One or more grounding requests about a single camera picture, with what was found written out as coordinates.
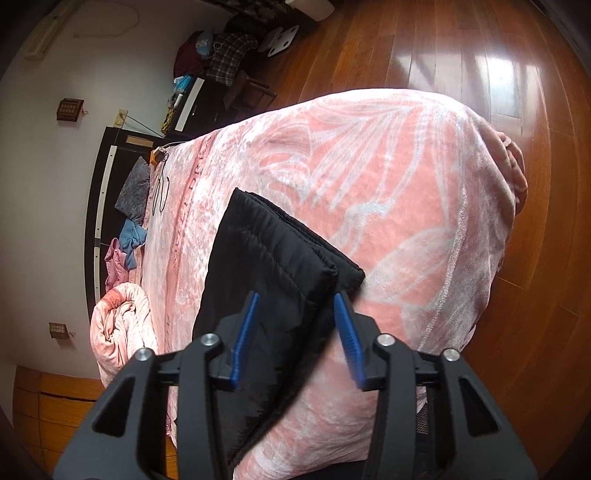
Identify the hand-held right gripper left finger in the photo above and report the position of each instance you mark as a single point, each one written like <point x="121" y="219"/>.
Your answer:
<point x="242" y="344"/>

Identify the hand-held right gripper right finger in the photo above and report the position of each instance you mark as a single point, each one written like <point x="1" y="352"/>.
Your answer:
<point x="348" y="334"/>

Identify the black jacket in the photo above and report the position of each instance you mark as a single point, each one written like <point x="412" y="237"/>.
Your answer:
<point x="268" y="258"/>

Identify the folded pink quilt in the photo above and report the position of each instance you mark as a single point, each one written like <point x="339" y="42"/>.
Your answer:
<point x="120" y="318"/>

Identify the bed with pink sheet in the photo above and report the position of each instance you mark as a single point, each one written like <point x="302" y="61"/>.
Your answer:
<point x="392" y="194"/>

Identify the mauve pink cloth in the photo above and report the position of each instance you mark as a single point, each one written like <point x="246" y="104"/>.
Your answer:
<point x="115" y="267"/>

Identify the blue cloth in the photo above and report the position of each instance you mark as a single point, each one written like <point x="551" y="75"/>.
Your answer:
<point x="131" y="237"/>

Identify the grey pillow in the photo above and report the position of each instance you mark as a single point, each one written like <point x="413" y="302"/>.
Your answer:
<point x="134" y="189"/>

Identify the wooden wardrobe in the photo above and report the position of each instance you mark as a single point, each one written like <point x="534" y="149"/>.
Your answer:
<point x="46" y="401"/>

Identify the orange charger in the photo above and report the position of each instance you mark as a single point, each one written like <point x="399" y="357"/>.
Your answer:
<point x="154" y="157"/>

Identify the dark wooden headboard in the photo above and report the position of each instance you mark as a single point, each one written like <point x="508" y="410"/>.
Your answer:
<point x="115" y="147"/>

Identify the yellow patterned cloth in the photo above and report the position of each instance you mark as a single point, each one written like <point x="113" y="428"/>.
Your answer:
<point x="168" y="121"/>

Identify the black nightstand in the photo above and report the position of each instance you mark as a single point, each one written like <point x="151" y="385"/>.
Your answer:
<point x="203" y="106"/>

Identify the dark wooden chair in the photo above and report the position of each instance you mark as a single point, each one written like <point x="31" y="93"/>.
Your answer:
<point x="251" y="92"/>

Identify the light blue packet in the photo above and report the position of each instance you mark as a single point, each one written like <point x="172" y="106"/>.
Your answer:
<point x="182" y="84"/>

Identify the plaid cloth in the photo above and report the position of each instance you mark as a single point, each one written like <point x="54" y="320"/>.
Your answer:
<point x="231" y="55"/>

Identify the maroon clothing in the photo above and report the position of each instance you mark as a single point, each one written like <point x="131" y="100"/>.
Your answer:
<point x="187" y="55"/>

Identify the white bathroom scale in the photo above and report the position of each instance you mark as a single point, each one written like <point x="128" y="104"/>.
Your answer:
<point x="281" y="41"/>

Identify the light blue bag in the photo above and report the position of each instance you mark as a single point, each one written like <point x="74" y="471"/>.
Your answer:
<point x="205" y="45"/>

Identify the white trash bin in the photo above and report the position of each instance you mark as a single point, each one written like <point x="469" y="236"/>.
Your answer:
<point x="314" y="8"/>

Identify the dark patterned curtain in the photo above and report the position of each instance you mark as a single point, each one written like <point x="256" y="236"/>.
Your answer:
<point x="258" y="9"/>

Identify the beige air conditioner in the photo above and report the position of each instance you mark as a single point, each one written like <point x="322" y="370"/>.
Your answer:
<point x="44" y="41"/>

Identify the wooden wall lamp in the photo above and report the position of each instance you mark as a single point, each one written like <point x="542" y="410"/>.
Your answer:
<point x="59" y="330"/>
<point x="69" y="109"/>

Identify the beige wall socket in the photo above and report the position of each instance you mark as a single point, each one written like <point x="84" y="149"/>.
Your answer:
<point x="120" y="116"/>

